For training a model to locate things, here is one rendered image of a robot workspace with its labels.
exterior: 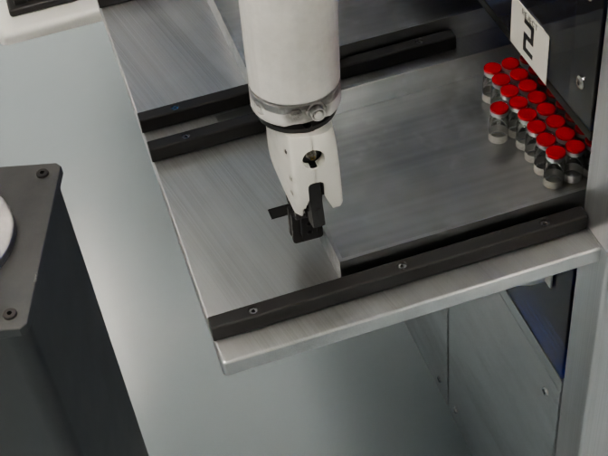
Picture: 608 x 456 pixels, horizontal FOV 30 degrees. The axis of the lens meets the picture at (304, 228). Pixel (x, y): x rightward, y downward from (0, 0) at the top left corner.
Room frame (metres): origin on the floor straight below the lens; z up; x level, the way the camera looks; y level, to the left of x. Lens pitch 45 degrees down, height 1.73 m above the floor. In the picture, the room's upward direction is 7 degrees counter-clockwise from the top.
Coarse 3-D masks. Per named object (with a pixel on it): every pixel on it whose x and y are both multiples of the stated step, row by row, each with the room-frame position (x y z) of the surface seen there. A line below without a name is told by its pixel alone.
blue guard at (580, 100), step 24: (504, 0) 1.01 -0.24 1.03; (528, 0) 0.96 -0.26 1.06; (552, 0) 0.91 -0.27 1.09; (576, 0) 0.86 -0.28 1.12; (600, 0) 0.83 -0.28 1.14; (552, 24) 0.91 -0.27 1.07; (576, 24) 0.86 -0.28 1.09; (600, 24) 0.82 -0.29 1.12; (552, 48) 0.90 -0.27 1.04; (576, 48) 0.86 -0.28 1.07; (600, 48) 0.82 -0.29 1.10; (552, 72) 0.90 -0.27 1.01; (576, 72) 0.85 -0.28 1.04; (576, 96) 0.85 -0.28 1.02
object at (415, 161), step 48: (384, 96) 1.05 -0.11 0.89; (432, 96) 1.05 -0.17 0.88; (480, 96) 1.03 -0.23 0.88; (384, 144) 0.97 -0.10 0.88; (432, 144) 0.96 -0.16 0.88; (480, 144) 0.95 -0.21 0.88; (384, 192) 0.89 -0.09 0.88; (432, 192) 0.88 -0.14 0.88; (480, 192) 0.87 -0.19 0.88; (528, 192) 0.86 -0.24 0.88; (576, 192) 0.82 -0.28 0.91; (336, 240) 0.83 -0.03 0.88; (384, 240) 0.82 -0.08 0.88; (432, 240) 0.79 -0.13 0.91
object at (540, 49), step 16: (512, 0) 0.99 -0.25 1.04; (512, 16) 0.99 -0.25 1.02; (528, 16) 0.95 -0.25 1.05; (512, 32) 0.98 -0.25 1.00; (528, 32) 0.95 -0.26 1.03; (544, 32) 0.92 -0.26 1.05; (528, 48) 0.95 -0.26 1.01; (544, 48) 0.91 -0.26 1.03; (544, 64) 0.91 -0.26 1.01; (544, 80) 0.91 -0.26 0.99
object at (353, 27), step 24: (216, 0) 1.25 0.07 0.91; (360, 0) 1.26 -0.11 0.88; (384, 0) 1.26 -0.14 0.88; (408, 0) 1.25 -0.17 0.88; (432, 0) 1.24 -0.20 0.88; (456, 0) 1.23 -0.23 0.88; (240, 24) 1.24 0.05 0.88; (360, 24) 1.21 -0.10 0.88; (384, 24) 1.20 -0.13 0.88; (408, 24) 1.19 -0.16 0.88; (432, 24) 1.15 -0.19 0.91; (456, 24) 1.16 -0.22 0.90; (480, 24) 1.16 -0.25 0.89; (240, 48) 1.19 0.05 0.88; (360, 48) 1.13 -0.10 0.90
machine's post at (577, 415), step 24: (600, 72) 0.81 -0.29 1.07; (600, 96) 0.81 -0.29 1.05; (600, 120) 0.80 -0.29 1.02; (600, 144) 0.80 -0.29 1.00; (600, 168) 0.79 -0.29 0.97; (600, 192) 0.79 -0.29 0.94; (600, 216) 0.78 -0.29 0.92; (600, 240) 0.78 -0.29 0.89; (600, 264) 0.77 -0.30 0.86; (576, 288) 0.81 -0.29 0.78; (600, 288) 0.77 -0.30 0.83; (576, 312) 0.80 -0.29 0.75; (600, 312) 0.76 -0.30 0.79; (576, 336) 0.80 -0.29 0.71; (600, 336) 0.76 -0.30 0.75; (576, 360) 0.79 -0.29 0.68; (600, 360) 0.76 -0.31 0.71; (576, 384) 0.78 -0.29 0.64; (600, 384) 0.76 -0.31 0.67; (576, 408) 0.78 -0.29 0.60; (600, 408) 0.76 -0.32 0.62; (576, 432) 0.77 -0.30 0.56; (600, 432) 0.76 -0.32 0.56
